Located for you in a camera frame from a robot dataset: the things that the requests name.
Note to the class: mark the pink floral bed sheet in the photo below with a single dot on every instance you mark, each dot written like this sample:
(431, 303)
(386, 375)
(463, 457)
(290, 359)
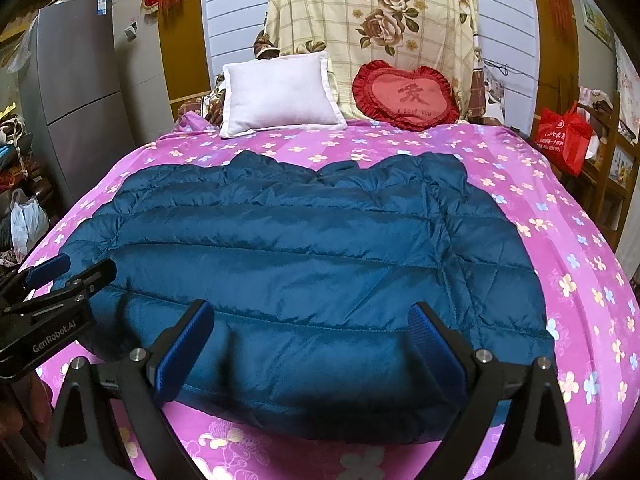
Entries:
(565, 240)

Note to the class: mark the wall switch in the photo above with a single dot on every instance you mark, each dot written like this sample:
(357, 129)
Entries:
(131, 31)

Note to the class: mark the floral curtain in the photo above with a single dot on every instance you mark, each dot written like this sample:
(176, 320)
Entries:
(629, 85)

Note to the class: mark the cream rose-print quilt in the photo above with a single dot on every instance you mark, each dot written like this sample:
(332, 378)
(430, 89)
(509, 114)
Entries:
(360, 10)

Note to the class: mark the red shopping bag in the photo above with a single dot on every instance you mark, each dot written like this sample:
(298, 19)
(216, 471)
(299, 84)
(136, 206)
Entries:
(560, 140)

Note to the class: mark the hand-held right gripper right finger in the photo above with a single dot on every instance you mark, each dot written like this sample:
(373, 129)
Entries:
(435, 355)

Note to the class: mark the wooden rack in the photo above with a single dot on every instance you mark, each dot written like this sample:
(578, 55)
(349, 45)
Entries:
(607, 185)

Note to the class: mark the wall poster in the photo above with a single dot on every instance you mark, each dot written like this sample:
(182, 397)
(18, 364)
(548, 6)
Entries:
(597, 22)

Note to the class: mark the white plastic bag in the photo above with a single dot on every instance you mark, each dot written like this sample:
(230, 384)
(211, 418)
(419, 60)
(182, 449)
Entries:
(29, 225)

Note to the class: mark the red heart-shaped pillow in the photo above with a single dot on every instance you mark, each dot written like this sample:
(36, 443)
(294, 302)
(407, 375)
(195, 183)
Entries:
(405, 95)

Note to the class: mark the white square pillow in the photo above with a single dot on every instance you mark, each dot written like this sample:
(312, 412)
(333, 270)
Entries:
(277, 95)

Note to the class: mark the grey refrigerator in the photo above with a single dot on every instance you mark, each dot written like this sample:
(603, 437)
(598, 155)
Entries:
(80, 100)

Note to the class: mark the dark blue puffer jacket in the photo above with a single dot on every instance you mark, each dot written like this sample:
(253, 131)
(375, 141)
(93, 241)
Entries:
(300, 270)

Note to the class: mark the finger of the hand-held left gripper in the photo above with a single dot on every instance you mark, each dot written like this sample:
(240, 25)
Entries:
(80, 285)
(47, 269)

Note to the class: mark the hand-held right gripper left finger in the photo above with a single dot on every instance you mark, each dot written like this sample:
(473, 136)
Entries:
(185, 355)

